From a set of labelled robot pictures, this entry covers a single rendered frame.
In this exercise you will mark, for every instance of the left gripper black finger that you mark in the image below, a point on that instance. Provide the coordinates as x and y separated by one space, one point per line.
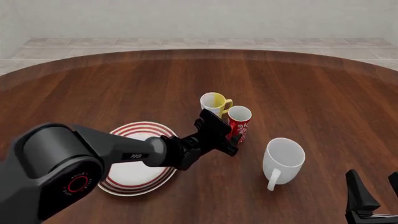
236 138

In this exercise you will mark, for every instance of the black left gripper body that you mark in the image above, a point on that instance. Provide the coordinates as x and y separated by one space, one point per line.
216 130

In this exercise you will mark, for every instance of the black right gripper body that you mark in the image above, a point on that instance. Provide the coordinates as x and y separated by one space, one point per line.
370 217

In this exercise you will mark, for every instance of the yellow and white mug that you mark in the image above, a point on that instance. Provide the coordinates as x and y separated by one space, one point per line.
211 102

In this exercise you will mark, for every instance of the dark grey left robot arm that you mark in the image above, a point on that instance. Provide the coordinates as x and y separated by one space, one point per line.
71 154

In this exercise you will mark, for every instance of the red mug with white pattern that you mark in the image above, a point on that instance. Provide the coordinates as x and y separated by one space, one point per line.
241 123

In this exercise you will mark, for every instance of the plain white mug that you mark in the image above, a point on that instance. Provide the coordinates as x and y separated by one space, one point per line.
281 163

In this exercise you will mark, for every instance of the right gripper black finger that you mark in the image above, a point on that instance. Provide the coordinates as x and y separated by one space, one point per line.
395 182
357 193

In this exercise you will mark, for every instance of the white plate with red rings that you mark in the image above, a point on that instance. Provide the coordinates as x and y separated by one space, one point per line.
133 177

